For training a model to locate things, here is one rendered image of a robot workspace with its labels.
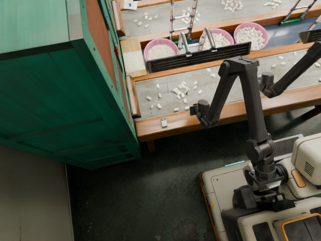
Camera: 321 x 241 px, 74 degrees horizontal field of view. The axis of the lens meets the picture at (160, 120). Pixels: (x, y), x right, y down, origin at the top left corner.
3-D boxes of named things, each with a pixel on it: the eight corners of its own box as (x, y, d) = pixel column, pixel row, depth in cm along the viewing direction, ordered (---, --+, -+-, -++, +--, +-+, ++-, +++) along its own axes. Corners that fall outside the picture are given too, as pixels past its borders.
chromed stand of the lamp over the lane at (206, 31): (204, 85, 164) (219, 49, 122) (178, 90, 163) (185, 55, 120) (197, 64, 170) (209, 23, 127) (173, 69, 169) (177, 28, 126)
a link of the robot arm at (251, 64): (242, 55, 78) (261, 49, 82) (218, 61, 91) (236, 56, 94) (261, 165, 87) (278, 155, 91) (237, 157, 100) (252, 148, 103)
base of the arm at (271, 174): (258, 186, 90) (284, 179, 91) (257, 169, 87) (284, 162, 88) (248, 175, 98) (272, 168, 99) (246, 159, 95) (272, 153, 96)
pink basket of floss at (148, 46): (184, 56, 172) (185, 49, 163) (165, 80, 166) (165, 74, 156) (157, 40, 177) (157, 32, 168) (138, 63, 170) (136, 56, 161)
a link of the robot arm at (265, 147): (264, 169, 89) (273, 164, 91) (264, 147, 86) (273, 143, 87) (247, 160, 97) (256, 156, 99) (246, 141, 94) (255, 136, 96)
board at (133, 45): (146, 75, 157) (146, 74, 156) (126, 79, 156) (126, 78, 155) (139, 38, 167) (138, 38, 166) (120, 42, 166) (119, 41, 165)
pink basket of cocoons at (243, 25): (267, 54, 172) (273, 47, 163) (236, 60, 171) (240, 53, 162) (256, 27, 180) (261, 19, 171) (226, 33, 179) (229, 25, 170)
